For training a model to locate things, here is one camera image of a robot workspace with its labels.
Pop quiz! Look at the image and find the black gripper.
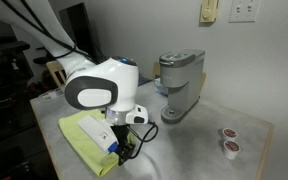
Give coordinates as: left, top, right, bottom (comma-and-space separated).
111, 124, 136, 167

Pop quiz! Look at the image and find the yellow microfiber towel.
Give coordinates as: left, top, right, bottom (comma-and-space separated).
57, 109, 137, 177

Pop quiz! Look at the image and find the dark grey cloth mat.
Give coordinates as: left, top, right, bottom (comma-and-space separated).
137, 75, 152, 87

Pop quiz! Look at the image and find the blue plastic container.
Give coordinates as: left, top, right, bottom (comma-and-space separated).
153, 77, 168, 97

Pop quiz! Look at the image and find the grey pod coffee machine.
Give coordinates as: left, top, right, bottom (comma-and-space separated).
159, 48, 207, 125

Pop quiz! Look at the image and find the clear plastic tray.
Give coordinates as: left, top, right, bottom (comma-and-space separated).
38, 88, 66, 101

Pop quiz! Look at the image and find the white coffee pod red lid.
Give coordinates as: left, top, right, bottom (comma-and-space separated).
222, 139, 242, 160
221, 127, 239, 141

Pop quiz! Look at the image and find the light wooden chair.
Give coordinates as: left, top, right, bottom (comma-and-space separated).
45, 60, 68, 88

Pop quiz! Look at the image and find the black monitor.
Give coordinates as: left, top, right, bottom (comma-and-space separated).
58, 2, 97, 59

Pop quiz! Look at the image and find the black shelf unit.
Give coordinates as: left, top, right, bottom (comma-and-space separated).
0, 35, 38, 141

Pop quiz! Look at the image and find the black camera cable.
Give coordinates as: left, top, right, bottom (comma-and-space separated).
118, 121, 159, 160

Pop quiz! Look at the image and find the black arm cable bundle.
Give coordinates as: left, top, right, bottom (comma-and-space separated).
0, 0, 100, 64

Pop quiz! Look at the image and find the beige wall thermostat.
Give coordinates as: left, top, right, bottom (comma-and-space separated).
199, 0, 219, 24

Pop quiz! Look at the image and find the white light switch plate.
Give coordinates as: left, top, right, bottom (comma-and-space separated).
228, 0, 261, 24

